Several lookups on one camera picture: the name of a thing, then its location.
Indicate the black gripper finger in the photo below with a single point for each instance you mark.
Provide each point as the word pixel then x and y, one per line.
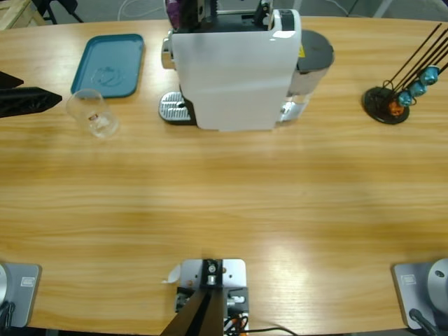
pixel 28 101
pixel 7 81
pixel 190 14

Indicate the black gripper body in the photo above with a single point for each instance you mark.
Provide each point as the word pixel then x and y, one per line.
pixel 210 7

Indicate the purple coffee capsule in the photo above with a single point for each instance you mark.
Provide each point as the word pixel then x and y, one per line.
pixel 174 10

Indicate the silver grey machine lid lever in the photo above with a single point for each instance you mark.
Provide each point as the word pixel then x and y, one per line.
pixel 263 10

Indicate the clear drinking glass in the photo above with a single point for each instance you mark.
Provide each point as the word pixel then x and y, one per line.
pixel 101 125

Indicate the white capsule coffee machine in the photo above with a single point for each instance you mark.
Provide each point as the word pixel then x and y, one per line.
pixel 231 80

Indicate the orange coffee capsule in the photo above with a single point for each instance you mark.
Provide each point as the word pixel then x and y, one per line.
pixel 395 108

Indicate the blue coffee capsule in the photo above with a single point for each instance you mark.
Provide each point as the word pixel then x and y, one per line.
pixel 405 99
pixel 418 89
pixel 430 75

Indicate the light wooden crate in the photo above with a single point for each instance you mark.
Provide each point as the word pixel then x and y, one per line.
pixel 14 12

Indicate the teal plastic tray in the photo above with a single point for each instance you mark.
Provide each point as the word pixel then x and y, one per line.
pixel 115 56

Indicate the black stand legs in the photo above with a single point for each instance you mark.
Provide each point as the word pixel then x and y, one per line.
pixel 71 12

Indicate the metal grate drip tray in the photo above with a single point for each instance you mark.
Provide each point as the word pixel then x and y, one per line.
pixel 171 106

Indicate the clear water tank dark lid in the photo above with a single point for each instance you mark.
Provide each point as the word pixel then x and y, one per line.
pixel 315 49

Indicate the white paper tag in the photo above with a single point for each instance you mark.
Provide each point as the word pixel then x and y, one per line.
pixel 172 274

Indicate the grey metal frame leg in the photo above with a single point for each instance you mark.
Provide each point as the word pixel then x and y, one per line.
pixel 381 7

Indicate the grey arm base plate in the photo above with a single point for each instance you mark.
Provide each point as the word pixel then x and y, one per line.
pixel 22 294
pixel 413 290

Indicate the white mount block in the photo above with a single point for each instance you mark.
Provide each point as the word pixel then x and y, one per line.
pixel 232 276

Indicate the dark aluminium post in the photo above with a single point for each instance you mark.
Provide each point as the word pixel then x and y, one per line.
pixel 199 315

